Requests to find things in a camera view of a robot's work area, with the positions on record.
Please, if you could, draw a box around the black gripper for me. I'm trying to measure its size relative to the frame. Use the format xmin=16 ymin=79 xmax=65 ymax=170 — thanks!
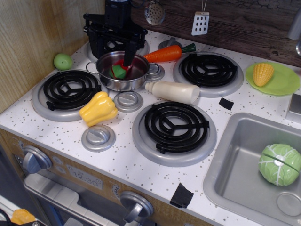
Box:
xmin=83 ymin=0 xmax=147 ymax=66

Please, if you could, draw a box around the red toy pepper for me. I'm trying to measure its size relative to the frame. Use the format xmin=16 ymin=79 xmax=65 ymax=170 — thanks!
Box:
xmin=109 ymin=59 xmax=132 ymax=80

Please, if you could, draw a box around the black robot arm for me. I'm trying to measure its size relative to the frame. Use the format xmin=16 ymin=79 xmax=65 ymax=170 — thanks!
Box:
xmin=83 ymin=0 xmax=148 ymax=66

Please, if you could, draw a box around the yellow toy bell pepper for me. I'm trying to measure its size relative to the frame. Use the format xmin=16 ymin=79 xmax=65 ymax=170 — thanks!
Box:
xmin=79 ymin=91 xmax=118 ymax=127

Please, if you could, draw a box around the silver stovetop knob behind pot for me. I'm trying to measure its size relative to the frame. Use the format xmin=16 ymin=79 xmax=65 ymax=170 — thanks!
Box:
xmin=145 ymin=63 xmax=165 ymax=82

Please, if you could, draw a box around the hanging silver strainer ladle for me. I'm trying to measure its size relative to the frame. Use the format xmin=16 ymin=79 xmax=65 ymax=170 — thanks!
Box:
xmin=144 ymin=0 xmax=165 ymax=26

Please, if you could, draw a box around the green toy apple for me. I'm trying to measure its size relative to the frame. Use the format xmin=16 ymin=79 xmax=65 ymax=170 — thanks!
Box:
xmin=53 ymin=53 xmax=73 ymax=71

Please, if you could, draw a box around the silver stovetop knob back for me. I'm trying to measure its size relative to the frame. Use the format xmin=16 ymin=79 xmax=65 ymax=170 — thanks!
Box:
xmin=158 ymin=37 xmax=182 ymax=49

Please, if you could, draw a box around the silver stovetop knob middle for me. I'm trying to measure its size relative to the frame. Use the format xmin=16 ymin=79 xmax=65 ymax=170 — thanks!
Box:
xmin=113 ymin=91 xmax=143 ymax=113

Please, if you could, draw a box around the orange toy carrot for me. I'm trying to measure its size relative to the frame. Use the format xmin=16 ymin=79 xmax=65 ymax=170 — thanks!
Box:
xmin=143 ymin=43 xmax=196 ymax=63

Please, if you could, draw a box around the front left black burner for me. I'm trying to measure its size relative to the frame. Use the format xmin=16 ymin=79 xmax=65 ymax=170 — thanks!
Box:
xmin=32 ymin=70 xmax=108 ymax=122

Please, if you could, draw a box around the white toy bottle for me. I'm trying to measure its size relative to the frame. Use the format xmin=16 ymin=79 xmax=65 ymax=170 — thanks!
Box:
xmin=145 ymin=81 xmax=200 ymax=104

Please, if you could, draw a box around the hanging silver slotted spatula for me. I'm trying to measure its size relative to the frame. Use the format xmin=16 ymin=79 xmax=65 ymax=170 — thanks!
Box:
xmin=191 ymin=0 xmax=210 ymax=36

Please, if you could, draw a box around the silver stovetop knob front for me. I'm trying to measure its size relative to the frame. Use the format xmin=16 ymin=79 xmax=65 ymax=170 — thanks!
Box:
xmin=81 ymin=125 xmax=116 ymax=152

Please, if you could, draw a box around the front right black burner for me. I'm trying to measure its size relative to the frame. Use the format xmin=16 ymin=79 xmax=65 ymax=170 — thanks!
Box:
xmin=132 ymin=101 xmax=217 ymax=167

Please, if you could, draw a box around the black tape piece small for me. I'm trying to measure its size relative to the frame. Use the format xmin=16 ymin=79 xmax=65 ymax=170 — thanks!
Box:
xmin=219 ymin=97 xmax=234 ymax=110

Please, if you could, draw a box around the left silver oven dial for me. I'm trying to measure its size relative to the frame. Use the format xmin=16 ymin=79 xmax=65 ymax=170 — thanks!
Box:
xmin=22 ymin=145 xmax=53 ymax=174

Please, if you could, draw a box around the silver oven dial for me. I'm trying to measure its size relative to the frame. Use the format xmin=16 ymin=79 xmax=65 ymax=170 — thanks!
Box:
xmin=22 ymin=145 xmax=53 ymax=174
xmin=120 ymin=191 xmax=154 ymax=226

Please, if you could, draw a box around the yellow toy corn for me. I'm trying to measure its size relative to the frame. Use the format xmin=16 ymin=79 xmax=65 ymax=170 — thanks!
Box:
xmin=253 ymin=63 xmax=274 ymax=87

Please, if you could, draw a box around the right silver oven dial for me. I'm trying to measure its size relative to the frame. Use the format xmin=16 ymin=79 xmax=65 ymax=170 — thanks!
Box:
xmin=120 ymin=191 xmax=154 ymax=226

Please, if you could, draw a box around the black tape piece front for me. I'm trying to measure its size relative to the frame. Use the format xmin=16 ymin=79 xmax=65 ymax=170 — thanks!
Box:
xmin=170 ymin=183 xmax=194 ymax=209

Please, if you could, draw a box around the green plastic plate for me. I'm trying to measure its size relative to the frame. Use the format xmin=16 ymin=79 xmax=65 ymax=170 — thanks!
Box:
xmin=245 ymin=62 xmax=301 ymax=96

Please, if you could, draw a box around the grey toy sink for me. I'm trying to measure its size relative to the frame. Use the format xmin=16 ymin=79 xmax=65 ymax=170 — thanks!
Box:
xmin=203 ymin=113 xmax=301 ymax=226

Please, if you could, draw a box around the silver faucet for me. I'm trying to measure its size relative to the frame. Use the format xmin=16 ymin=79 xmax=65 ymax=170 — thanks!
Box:
xmin=287 ymin=8 xmax=301 ymax=56

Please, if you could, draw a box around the yellow object bottom left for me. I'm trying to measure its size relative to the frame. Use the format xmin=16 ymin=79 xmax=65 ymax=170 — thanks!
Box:
xmin=11 ymin=209 xmax=36 ymax=225

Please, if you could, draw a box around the green toy cabbage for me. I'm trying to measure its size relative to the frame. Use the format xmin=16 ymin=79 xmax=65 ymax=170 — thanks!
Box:
xmin=258 ymin=144 xmax=301 ymax=186

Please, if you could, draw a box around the steel pot with handles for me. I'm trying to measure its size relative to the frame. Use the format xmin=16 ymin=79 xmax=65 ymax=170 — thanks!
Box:
xmin=94 ymin=51 xmax=165 ymax=92

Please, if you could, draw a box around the silver oven door handle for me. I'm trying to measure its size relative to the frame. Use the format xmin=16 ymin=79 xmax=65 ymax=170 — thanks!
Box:
xmin=24 ymin=174 xmax=130 ymax=226

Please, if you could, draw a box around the black cable bottom left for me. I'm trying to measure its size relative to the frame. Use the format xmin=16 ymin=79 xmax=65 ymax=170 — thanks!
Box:
xmin=0 ymin=207 xmax=12 ymax=226

